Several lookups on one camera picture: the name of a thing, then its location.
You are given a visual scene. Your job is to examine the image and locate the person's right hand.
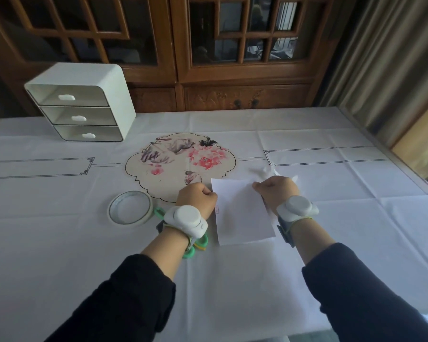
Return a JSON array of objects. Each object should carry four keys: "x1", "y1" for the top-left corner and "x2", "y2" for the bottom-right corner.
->
[{"x1": 253, "y1": 176, "x2": 301, "y2": 215}]

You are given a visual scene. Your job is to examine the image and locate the white printed tablecloth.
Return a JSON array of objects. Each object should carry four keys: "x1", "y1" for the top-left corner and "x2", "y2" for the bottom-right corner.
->
[{"x1": 0, "y1": 106, "x2": 428, "y2": 342}]

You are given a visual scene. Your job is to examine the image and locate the person's left forearm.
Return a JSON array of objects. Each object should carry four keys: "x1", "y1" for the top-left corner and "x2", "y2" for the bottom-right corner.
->
[{"x1": 44, "y1": 227, "x2": 192, "y2": 342}]

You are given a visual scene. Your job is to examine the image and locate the person's right forearm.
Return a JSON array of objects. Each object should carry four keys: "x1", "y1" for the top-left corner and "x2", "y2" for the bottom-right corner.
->
[{"x1": 289, "y1": 218, "x2": 428, "y2": 342}]

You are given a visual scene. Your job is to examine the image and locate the clear adhesive tape roll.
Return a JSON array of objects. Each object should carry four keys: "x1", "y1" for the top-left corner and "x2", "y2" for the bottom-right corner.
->
[{"x1": 108, "y1": 191, "x2": 154, "y2": 226}]

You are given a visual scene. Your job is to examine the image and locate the person's left hand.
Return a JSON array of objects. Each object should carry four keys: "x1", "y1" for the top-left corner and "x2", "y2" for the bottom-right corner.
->
[{"x1": 175, "y1": 182, "x2": 218, "y2": 219}]

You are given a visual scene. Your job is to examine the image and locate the white wrist tracker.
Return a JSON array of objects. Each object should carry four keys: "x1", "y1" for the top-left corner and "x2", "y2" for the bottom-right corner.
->
[
  {"x1": 276, "y1": 195, "x2": 320, "y2": 248},
  {"x1": 156, "y1": 205, "x2": 209, "y2": 248}
]

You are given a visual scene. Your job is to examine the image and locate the white left wrist tracker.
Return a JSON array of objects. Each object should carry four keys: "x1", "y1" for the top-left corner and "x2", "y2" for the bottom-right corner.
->
[{"x1": 156, "y1": 205, "x2": 209, "y2": 248}]

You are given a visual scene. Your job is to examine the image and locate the green handled scissors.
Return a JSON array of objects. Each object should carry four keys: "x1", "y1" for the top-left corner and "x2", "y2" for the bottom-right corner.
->
[{"x1": 153, "y1": 207, "x2": 209, "y2": 260}]

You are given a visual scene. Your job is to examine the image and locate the crumpled clear plastic scrap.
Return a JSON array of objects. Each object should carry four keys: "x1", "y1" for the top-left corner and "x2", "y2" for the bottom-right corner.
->
[{"x1": 251, "y1": 165, "x2": 300, "y2": 182}]

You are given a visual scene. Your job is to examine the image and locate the wooden lattice cabinet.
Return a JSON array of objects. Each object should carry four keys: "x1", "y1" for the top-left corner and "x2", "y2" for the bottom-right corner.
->
[{"x1": 0, "y1": 0, "x2": 357, "y2": 114}]

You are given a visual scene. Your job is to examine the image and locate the white right wrist tracker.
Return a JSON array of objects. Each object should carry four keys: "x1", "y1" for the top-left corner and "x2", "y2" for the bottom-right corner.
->
[{"x1": 276, "y1": 195, "x2": 320, "y2": 248}]

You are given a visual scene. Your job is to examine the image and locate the white three-drawer organizer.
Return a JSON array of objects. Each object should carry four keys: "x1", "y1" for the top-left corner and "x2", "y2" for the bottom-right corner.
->
[{"x1": 24, "y1": 62, "x2": 137, "y2": 142}]

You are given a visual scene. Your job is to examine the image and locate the white paper sheet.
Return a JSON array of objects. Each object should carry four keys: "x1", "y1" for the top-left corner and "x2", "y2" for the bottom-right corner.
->
[{"x1": 211, "y1": 179, "x2": 276, "y2": 246}]

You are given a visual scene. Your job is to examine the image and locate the beige curtain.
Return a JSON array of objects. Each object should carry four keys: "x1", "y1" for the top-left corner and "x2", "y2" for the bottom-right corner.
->
[{"x1": 316, "y1": 0, "x2": 428, "y2": 148}]

